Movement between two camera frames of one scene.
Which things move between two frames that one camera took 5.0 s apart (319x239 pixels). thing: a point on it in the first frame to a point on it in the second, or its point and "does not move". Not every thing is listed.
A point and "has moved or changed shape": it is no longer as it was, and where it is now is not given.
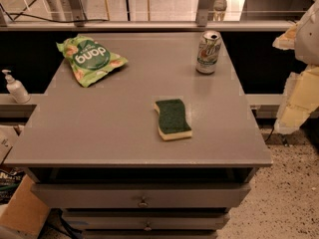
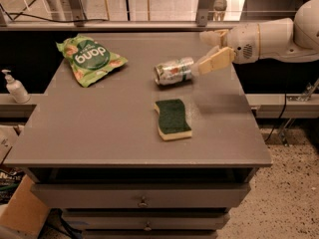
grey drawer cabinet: x=142 y=134 does not move
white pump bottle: x=16 y=89 does not move
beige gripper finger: x=300 y=99 to x=216 y=60
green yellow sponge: x=172 y=122 does not move
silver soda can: x=208 y=52 has moved or changed shape
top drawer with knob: x=144 y=195 does not move
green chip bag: x=88 y=59 does not move
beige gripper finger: x=287 y=40 to x=218 y=37
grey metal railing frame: x=75 y=19 does not move
